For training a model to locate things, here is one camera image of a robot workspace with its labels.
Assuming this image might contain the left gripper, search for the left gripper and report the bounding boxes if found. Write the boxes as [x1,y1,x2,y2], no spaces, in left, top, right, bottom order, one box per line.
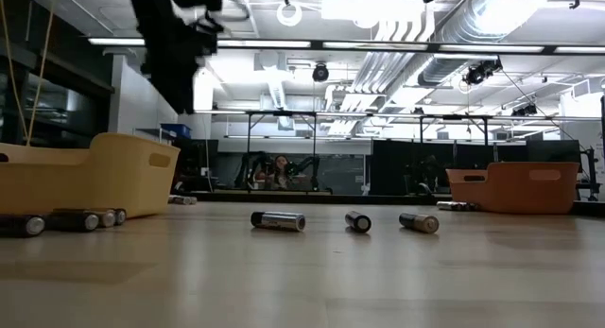
[140,6,223,114]

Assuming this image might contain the silver battery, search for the silver battery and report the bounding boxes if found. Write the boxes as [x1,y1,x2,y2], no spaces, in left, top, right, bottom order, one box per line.
[250,211,307,233]

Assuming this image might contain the blue plastic crate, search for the blue plastic crate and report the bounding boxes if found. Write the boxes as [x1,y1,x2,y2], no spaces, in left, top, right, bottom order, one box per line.
[159,123,193,140]

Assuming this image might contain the yellow plastic bin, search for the yellow plastic bin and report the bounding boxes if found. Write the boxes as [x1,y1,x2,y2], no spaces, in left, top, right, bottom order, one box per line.
[0,131,182,220]

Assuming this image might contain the person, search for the person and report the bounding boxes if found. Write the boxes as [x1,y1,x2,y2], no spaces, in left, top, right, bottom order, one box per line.
[267,153,293,191]

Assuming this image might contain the black overhead light bar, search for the black overhead light bar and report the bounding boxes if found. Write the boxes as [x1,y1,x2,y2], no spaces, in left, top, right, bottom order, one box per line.
[87,36,605,56]

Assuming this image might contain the black partition panels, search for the black partition panels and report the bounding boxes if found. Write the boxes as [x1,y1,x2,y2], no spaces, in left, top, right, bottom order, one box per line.
[370,138,583,197]

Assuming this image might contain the orange plastic bin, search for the orange plastic bin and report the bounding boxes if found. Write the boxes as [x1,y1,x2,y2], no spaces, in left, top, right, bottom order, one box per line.
[445,161,580,216]

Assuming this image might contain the black equipment stand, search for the black equipment stand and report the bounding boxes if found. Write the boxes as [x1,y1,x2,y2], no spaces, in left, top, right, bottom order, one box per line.
[574,146,605,201]

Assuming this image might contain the white hanging ring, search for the white hanging ring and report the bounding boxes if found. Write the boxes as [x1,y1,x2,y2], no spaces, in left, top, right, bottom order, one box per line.
[275,0,304,28]

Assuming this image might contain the black dome camera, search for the black dome camera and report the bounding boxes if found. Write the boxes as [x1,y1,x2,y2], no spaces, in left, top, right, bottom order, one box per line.
[311,61,331,84]

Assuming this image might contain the yellow cable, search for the yellow cable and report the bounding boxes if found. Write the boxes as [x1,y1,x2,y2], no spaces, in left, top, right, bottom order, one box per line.
[0,0,52,147]

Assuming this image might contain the black aluminium table frame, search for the black aluminium table frame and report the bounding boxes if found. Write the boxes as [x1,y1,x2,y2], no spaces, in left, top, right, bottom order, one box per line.
[186,189,605,218]

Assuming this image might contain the silver ventilation duct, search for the silver ventilation duct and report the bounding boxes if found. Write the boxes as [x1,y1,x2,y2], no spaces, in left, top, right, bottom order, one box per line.
[417,0,540,88]

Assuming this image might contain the black ceiling camera rig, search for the black ceiling camera rig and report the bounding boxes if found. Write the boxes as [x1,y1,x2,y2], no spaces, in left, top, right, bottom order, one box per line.
[511,102,539,118]
[461,58,504,87]

